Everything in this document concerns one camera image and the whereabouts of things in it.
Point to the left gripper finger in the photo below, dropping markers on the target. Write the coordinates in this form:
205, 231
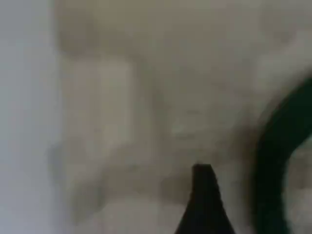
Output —
204, 207

